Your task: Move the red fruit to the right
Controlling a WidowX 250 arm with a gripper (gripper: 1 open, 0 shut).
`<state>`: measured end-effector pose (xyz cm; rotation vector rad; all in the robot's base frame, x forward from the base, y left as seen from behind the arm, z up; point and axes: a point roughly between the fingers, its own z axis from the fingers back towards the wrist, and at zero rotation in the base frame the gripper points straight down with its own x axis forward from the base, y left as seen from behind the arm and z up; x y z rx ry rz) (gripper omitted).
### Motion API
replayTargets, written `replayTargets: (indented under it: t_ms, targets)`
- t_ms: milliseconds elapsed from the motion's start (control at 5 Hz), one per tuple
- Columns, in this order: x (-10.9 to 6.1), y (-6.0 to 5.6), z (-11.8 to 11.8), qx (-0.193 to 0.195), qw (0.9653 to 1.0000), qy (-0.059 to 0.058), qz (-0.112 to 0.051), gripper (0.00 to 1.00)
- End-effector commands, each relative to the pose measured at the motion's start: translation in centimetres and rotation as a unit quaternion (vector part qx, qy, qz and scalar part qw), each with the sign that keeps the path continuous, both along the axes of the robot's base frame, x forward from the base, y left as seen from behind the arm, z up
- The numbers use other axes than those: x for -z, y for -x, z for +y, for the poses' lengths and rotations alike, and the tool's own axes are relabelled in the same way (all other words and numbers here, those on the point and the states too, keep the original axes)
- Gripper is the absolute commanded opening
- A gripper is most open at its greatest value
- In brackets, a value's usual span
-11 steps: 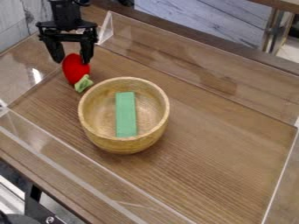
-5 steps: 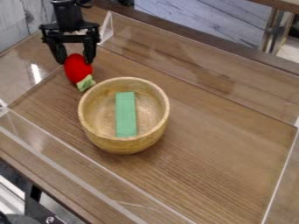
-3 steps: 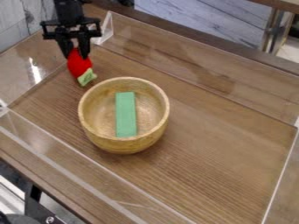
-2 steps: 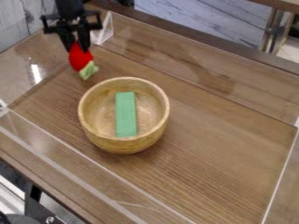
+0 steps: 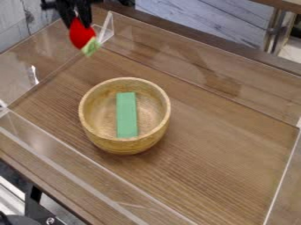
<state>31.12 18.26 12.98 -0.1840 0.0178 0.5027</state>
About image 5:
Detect green rectangular block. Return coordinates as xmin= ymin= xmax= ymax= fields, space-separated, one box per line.
xmin=117 ymin=92 xmax=138 ymax=138

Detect black table frame bracket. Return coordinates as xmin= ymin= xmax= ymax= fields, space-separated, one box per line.
xmin=25 ymin=185 xmax=66 ymax=225

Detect metal table leg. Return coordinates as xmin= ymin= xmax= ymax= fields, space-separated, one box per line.
xmin=264 ymin=9 xmax=296 ymax=55

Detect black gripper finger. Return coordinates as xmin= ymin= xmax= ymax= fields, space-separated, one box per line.
xmin=75 ymin=0 xmax=93 ymax=28
xmin=57 ymin=0 xmax=75 ymax=28

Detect wooden bowl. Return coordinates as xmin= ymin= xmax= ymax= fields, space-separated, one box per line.
xmin=79 ymin=77 xmax=170 ymax=155

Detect clear acrylic corner bracket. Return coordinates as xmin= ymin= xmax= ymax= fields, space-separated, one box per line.
xmin=93 ymin=11 xmax=114 ymax=45

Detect red plush strawberry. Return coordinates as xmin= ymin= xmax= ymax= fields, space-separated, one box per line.
xmin=70 ymin=18 xmax=101 ymax=56

